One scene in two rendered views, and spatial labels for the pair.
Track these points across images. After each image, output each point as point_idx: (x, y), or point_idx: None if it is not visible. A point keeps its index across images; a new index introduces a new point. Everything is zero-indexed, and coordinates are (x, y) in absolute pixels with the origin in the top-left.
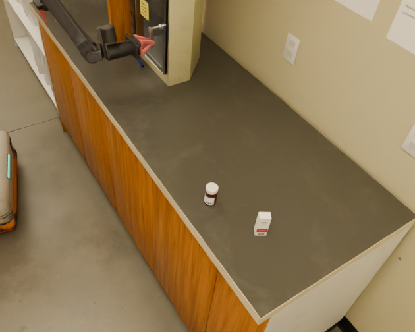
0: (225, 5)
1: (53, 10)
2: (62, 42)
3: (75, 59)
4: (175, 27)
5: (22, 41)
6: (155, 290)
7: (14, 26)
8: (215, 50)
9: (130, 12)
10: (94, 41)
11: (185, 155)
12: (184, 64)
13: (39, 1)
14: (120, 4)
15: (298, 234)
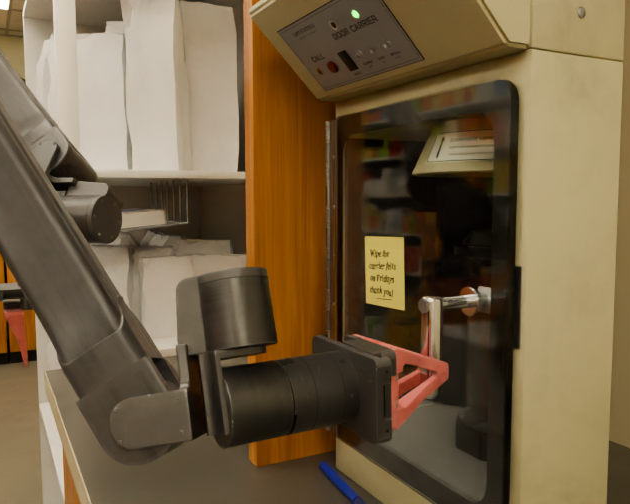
0: (629, 305)
1: None
2: (87, 448)
3: (106, 498)
4: (549, 288)
5: None
6: None
7: (50, 481)
8: (625, 458)
9: (319, 331)
10: (168, 360)
11: None
12: (584, 484)
13: (15, 285)
14: (291, 298)
15: None
